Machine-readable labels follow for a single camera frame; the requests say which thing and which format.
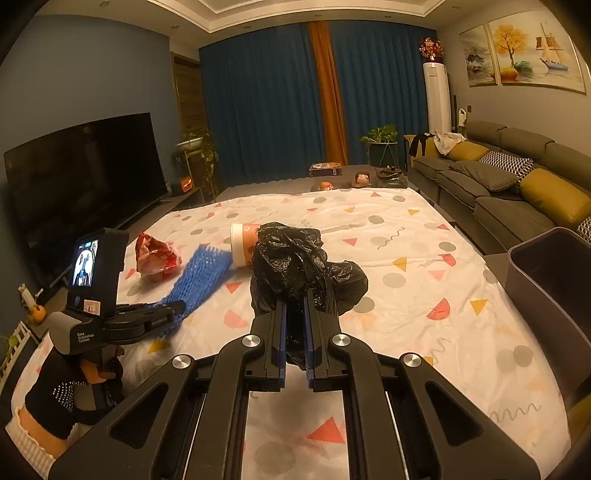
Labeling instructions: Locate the blue curtain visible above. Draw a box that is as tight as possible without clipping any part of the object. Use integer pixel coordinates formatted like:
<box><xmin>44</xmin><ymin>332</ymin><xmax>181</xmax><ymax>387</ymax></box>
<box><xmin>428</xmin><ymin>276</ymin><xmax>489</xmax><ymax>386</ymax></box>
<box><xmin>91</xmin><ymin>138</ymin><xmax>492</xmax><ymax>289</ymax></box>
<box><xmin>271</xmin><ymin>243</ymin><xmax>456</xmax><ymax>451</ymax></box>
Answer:
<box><xmin>199</xmin><ymin>25</ymin><xmax>324</xmax><ymax>188</ymax></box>
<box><xmin>329</xmin><ymin>31</ymin><xmax>430</xmax><ymax>166</ymax></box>

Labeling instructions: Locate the white standing air conditioner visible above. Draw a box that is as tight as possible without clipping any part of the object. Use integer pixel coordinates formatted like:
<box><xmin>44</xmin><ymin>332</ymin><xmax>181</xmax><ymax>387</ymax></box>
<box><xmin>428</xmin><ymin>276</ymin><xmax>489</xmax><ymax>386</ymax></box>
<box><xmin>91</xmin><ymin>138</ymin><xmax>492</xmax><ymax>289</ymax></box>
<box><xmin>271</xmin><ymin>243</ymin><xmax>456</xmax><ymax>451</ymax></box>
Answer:
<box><xmin>422</xmin><ymin>63</ymin><xmax>452</xmax><ymax>136</ymax></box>

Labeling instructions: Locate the grey sofa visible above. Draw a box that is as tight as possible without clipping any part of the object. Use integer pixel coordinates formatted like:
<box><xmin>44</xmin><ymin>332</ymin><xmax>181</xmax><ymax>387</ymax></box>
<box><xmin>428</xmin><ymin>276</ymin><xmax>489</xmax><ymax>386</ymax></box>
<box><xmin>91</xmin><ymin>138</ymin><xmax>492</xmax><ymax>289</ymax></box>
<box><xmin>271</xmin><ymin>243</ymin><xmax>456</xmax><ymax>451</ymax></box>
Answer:
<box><xmin>404</xmin><ymin>121</ymin><xmax>591</xmax><ymax>259</ymax></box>

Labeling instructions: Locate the white miniature fence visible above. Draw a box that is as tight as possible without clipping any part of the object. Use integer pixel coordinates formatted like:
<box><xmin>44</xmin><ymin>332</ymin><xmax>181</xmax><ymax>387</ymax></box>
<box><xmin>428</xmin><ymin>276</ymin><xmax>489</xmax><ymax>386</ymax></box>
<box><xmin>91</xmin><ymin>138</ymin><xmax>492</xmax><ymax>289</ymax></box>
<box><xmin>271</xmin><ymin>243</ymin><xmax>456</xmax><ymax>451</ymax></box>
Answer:
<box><xmin>0</xmin><ymin>320</ymin><xmax>33</xmax><ymax>370</ymax></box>

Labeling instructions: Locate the grey pillow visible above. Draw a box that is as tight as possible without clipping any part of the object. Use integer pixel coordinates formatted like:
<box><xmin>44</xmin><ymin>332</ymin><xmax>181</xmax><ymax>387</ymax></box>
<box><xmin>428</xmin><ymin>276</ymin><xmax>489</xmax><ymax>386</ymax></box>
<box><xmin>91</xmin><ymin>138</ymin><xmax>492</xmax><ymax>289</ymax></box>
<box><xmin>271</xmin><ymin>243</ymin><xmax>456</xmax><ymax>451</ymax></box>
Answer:
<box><xmin>455</xmin><ymin>161</ymin><xmax>520</xmax><ymax>192</ymax></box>

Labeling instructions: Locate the black television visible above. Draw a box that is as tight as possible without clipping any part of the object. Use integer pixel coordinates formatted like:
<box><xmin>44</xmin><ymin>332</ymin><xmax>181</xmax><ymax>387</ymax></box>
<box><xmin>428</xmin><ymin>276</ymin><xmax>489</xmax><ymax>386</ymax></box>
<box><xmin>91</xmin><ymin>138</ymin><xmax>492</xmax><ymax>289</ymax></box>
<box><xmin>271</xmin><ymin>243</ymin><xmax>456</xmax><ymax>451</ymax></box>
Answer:
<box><xmin>4</xmin><ymin>112</ymin><xmax>168</xmax><ymax>287</ymax></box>

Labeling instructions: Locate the small yellow pillow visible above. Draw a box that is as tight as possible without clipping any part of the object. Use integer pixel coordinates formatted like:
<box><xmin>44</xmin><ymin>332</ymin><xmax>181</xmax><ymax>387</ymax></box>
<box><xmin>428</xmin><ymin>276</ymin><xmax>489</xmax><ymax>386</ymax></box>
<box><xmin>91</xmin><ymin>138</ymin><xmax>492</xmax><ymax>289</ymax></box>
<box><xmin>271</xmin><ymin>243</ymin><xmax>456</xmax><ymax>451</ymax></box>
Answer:
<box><xmin>447</xmin><ymin>141</ymin><xmax>490</xmax><ymax>162</ymax></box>

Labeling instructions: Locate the large yellow pillow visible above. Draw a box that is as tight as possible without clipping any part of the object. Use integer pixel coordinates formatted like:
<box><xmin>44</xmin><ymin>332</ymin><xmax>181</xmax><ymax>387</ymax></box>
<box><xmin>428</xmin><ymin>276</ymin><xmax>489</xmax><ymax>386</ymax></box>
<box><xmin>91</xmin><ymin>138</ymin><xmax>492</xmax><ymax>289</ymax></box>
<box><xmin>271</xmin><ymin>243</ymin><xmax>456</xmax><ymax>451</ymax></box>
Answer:
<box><xmin>519</xmin><ymin>168</ymin><xmax>591</xmax><ymax>225</ymax></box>

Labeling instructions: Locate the potted plant on stand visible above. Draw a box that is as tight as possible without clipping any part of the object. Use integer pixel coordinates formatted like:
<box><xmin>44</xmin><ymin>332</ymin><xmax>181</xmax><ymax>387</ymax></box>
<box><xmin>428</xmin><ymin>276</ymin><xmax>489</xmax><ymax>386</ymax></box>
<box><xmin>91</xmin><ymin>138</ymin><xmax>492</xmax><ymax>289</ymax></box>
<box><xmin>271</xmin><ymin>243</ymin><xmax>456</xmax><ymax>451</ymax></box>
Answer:
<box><xmin>174</xmin><ymin>130</ymin><xmax>220</xmax><ymax>201</ymax></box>

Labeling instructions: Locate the brown wooden blind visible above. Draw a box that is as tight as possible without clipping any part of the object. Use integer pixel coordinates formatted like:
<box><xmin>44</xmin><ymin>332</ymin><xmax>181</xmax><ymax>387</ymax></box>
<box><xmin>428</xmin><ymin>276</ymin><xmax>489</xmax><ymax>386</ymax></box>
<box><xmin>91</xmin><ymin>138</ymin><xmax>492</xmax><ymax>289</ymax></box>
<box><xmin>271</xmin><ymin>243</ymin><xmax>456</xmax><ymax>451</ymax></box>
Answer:
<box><xmin>171</xmin><ymin>52</ymin><xmax>206</xmax><ymax>139</ymax></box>

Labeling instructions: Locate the orange curtain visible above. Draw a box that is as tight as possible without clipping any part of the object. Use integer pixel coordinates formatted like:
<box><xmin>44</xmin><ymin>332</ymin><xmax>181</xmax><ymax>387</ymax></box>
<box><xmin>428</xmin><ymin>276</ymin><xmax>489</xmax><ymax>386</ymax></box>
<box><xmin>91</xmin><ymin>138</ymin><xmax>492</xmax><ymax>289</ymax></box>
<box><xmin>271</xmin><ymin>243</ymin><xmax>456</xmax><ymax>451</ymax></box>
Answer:
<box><xmin>307</xmin><ymin>21</ymin><xmax>349</xmax><ymax>167</ymax></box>

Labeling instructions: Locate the crumpled red wrapper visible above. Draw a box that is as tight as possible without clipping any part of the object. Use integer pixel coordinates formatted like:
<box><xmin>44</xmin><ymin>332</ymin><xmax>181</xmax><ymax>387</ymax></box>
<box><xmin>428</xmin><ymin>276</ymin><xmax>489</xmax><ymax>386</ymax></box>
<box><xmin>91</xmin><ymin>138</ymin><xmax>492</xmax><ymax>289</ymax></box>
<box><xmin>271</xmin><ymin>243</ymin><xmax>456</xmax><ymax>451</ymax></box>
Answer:
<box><xmin>135</xmin><ymin>232</ymin><xmax>184</xmax><ymax>278</ymax></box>

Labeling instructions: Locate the white printed sheet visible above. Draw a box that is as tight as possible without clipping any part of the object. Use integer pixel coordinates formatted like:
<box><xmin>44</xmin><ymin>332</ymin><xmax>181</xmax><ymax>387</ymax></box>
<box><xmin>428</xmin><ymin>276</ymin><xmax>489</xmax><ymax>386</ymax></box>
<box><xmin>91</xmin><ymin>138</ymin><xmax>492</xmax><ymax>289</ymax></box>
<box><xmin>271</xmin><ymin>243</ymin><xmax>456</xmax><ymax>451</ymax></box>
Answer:
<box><xmin>9</xmin><ymin>188</ymin><xmax>573</xmax><ymax>480</ymax></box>

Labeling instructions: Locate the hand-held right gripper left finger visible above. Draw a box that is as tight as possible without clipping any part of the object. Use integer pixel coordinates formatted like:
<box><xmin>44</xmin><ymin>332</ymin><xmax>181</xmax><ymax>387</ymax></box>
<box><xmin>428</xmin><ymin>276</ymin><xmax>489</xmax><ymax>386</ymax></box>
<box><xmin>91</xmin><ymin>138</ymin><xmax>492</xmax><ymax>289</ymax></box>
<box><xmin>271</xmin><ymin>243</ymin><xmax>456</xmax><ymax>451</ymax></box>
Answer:
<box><xmin>50</xmin><ymin>298</ymin><xmax>288</xmax><ymax>480</ymax></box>

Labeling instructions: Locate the mountain landscape painting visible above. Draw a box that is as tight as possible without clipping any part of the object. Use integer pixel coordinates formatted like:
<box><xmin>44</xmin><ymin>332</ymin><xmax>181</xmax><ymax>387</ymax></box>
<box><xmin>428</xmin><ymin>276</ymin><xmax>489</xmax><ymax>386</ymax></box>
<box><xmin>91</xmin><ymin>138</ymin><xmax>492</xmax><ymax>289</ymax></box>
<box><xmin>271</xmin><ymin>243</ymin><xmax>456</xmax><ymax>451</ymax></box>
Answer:
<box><xmin>459</xmin><ymin>23</ymin><xmax>497</xmax><ymax>88</ymax></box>

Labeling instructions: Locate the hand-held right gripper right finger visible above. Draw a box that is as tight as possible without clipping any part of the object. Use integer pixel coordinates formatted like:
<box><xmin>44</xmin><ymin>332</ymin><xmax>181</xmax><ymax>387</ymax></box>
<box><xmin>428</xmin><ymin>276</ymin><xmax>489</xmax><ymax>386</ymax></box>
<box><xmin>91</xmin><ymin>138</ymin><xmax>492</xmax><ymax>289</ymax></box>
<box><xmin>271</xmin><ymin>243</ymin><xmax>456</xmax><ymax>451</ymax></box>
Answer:
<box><xmin>304</xmin><ymin>295</ymin><xmax>541</xmax><ymax>480</ymax></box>

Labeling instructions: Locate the tree and sailboat painting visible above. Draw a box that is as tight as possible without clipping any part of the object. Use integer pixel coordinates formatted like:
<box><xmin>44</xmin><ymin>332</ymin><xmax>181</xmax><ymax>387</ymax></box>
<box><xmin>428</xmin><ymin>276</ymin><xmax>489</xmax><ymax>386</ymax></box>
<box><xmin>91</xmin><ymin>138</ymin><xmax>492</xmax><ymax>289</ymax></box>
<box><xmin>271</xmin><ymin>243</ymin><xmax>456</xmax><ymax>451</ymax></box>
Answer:
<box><xmin>488</xmin><ymin>0</ymin><xmax>589</xmax><ymax>95</ymax></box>

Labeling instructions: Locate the white paper cup red print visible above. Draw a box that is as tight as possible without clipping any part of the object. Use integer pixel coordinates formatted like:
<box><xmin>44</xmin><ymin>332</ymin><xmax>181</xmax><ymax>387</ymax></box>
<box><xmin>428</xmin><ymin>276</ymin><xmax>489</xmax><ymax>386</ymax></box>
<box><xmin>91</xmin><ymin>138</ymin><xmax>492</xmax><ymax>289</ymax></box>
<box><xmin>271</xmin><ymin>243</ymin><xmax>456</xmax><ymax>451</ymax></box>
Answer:
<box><xmin>230</xmin><ymin>222</ymin><xmax>264</xmax><ymax>268</ymax></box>

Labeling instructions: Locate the large black plastic bag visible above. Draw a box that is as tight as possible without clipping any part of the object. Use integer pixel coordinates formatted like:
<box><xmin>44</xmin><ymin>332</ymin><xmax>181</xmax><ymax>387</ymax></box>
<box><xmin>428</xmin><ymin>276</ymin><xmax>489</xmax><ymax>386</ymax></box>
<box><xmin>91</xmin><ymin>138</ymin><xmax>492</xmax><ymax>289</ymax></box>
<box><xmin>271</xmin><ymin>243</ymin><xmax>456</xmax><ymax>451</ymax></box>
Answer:
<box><xmin>249</xmin><ymin>222</ymin><xmax>369</xmax><ymax>370</ymax></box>

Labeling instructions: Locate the green potted plant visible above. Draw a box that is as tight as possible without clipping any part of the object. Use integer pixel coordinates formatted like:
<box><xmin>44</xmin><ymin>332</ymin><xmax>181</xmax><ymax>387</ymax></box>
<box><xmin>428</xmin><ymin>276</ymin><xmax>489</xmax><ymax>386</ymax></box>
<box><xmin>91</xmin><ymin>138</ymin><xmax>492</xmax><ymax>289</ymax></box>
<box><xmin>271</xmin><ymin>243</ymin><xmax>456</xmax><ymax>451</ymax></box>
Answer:
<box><xmin>360</xmin><ymin>124</ymin><xmax>400</xmax><ymax>169</ymax></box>

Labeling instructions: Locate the white cloth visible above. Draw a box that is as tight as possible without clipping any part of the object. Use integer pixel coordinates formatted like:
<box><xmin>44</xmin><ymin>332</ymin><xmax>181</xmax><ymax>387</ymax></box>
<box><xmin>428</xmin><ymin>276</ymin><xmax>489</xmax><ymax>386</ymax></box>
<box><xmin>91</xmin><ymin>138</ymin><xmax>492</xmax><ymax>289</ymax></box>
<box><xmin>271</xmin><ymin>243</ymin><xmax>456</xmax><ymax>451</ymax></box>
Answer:
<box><xmin>431</xmin><ymin>131</ymin><xmax>467</xmax><ymax>155</ymax></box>

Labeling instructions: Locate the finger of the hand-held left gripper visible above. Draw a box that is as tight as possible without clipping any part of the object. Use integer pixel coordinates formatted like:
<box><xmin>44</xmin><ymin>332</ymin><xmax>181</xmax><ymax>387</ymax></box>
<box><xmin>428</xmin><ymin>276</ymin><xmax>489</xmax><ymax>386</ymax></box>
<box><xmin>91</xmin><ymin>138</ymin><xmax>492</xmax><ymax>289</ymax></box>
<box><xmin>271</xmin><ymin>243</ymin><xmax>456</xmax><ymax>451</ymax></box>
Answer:
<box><xmin>120</xmin><ymin>299</ymin><xmax>187</xmax><ymax>320</ymax></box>

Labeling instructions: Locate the dark television stand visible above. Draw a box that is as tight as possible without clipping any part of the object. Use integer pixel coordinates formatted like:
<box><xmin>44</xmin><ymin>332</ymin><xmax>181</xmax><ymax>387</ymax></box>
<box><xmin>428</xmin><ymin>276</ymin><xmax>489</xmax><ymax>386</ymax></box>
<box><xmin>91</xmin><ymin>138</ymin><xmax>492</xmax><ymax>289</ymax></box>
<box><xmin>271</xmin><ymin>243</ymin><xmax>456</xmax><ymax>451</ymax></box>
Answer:
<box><xmin>115</xmin><ymin>185</ymin><xmax>204</xmax><ymax>232</ymax></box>

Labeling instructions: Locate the red gold flower ornament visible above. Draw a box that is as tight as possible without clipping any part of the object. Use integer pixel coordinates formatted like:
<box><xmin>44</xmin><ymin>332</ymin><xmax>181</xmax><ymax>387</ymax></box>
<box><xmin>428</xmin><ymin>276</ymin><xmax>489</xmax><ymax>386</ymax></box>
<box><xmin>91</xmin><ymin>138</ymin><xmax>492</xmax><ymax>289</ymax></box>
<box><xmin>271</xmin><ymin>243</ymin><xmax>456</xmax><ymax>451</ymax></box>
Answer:
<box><xmin>418</xmin><ymin>37</ymin><xmax>444</xmax><ymax>64</ymax></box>

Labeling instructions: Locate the black cloth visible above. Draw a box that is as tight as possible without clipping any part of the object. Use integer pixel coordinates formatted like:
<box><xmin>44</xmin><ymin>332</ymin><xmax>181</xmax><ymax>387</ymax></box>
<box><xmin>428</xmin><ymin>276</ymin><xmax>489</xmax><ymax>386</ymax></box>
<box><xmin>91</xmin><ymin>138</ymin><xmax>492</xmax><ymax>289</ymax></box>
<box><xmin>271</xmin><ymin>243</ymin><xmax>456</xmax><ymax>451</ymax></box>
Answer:
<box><xmin>407</xmin><ymin>134</ymin><xmax>437</xmax><ymax>158</ymax></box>

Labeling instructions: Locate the grey plastic bin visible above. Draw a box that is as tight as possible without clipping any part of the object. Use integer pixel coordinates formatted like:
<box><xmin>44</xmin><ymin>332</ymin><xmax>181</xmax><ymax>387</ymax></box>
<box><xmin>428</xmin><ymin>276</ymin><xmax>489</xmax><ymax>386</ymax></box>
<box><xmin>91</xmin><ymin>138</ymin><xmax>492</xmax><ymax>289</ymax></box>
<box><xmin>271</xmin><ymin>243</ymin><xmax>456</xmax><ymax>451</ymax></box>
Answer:
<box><xmin>505</xmin><ymin>226</ymin><xmax>591</xmax><ymax>457</ymax></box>

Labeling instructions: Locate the person's left hand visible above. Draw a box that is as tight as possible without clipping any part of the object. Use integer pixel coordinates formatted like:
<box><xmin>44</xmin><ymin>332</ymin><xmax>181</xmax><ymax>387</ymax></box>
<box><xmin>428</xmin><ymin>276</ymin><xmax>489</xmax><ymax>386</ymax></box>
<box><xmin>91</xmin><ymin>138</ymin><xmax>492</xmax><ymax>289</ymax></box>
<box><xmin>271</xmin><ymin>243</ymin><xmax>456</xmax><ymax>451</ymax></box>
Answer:
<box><xmin>25</xmin><ymin>346</ymin><xmax>125</xmax><ymax>440</ymax></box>

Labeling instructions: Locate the blue foam net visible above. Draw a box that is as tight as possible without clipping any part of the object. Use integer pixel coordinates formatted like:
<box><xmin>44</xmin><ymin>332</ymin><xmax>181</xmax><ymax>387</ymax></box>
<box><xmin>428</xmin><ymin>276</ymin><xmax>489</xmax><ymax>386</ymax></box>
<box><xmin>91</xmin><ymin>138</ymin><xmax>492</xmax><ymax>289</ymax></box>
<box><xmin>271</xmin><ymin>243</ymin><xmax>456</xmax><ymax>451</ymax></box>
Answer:
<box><xmin>159</xmin><ymin>244</ymin><xmax>232</xmax><ymax>324</ymax></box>

